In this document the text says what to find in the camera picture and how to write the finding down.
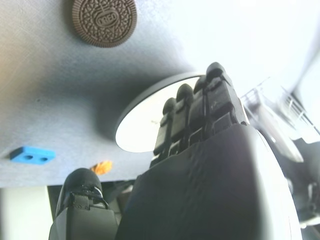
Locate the white plate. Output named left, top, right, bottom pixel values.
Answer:
left=114, top=72, right=208, bottom=154

